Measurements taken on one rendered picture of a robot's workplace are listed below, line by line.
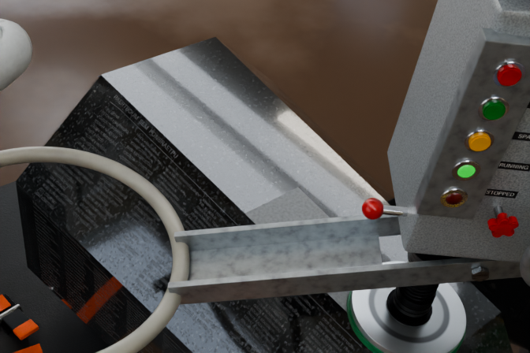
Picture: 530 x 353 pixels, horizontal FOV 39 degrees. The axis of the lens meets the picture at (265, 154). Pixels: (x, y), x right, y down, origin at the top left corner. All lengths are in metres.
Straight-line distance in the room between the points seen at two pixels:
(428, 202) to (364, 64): 2.47
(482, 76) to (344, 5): 2.98
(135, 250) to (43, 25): 1.98
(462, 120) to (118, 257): 0.96
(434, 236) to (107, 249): 0.83
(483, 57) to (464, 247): 0.35
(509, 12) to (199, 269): 0.71
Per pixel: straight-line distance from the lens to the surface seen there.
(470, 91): 0.89
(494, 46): 0.86
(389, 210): 1.09
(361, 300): 1.39
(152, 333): 1.22
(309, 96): 3.18
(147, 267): 1.62
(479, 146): 0.94
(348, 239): 1.32
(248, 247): 1.33
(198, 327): 1.54
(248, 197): 1.55
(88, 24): 3.48
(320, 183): 1.61
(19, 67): 1.29
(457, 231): 1.09
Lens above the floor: 1.94
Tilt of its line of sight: 43 degrees down
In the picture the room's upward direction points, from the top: 10 degrees clockwise
